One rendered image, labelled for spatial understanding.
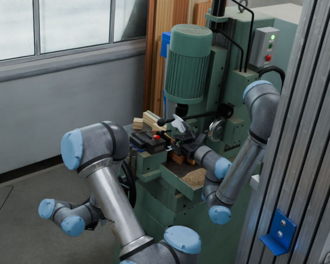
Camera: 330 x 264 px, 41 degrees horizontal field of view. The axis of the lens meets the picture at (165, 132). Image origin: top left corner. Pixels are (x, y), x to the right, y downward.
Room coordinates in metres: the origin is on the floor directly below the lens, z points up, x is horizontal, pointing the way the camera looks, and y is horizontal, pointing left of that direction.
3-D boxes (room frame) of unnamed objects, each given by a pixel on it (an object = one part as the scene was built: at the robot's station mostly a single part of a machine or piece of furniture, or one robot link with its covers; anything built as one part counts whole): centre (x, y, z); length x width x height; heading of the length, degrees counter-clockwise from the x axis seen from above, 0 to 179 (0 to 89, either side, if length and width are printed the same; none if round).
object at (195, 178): (1.60, -0.17, 0.92); 0.14 x 0.09 x 0.04; 132
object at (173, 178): (1.77, 0.01, 0.87); 0.61 x 0.30 x 0.06; 42
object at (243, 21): (2.04, -0.28, 1.16); 0.22 x 0.22 x 0.72; 42
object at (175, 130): (1.86, -0.08, 0.99); 0.14 x 0.07 x 0.09; 132
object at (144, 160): (1.71, 0.07, 0.92); 0.15 x 0.13 x 0.09; 42
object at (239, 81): (1.88, -0.33, 1.23); 0.09 x 0.08 x 0.15; 132
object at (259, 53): (1.96, -0.40, 1.40); 0.10 x 0.06 x 0.16; 132
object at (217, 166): (1.41, -0.21, 1.09); 0.11 x 0.08 x 0.09; 42
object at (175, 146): (1.52, -0.10, 1.09); 0.12 x 0.09 x 0.08; 42
